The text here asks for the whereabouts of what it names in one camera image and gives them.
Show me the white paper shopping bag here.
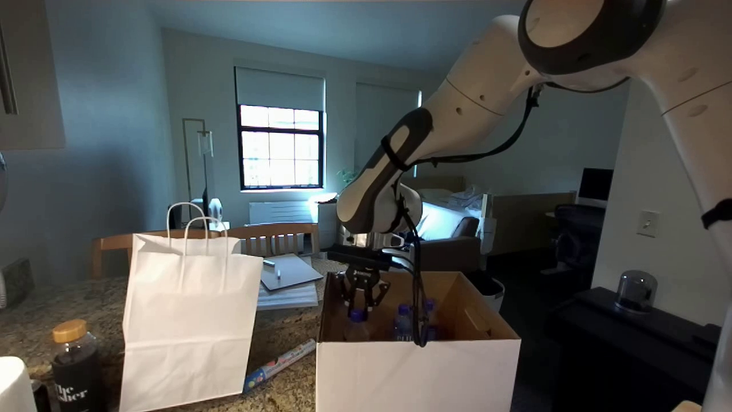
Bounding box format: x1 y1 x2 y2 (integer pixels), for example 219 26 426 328
116 200 266 412

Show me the black framed window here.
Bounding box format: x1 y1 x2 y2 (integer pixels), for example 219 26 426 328
235 103 326 193

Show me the white rounded container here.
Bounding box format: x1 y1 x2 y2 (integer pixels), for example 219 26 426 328
0 355 38 412

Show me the white pole stand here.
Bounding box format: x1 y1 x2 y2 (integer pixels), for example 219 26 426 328
180 118 217 225

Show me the brown low cabinet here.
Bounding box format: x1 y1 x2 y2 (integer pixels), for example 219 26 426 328
486 190 579 260

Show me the colourful printed tube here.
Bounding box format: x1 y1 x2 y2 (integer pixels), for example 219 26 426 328
243 339 318 391

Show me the large white cardboard box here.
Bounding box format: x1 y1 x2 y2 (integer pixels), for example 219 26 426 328
312 271 523 412

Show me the white roller blind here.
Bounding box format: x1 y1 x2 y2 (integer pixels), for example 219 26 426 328
231 67 328 116

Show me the white radiator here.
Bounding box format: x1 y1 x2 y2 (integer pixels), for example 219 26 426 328
245 200 319 230

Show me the white wall outlet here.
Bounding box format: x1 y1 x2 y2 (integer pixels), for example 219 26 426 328
635 209 661 240

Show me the blue label water bottle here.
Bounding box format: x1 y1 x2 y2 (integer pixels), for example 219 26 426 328
392 302 418 339

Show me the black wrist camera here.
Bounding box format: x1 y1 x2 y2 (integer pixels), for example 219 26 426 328
325 243 399 271

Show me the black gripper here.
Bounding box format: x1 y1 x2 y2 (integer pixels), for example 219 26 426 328
338 264 392 324

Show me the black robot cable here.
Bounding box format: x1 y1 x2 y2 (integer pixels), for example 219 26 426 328
378 81 553 351

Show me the wooden chair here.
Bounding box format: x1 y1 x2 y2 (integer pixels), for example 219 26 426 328
227 222 319 262
89 228 231 283

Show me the dark computer monitor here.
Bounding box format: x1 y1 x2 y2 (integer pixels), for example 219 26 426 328
575 168 618 207

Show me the dark low cabinet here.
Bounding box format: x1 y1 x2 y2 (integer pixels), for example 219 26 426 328
547 284 722 412

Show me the glass jar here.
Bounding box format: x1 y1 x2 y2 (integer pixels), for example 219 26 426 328
613 269 659 315

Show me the dark bottle cork cap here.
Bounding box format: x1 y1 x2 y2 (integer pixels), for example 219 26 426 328
46 318 101 412

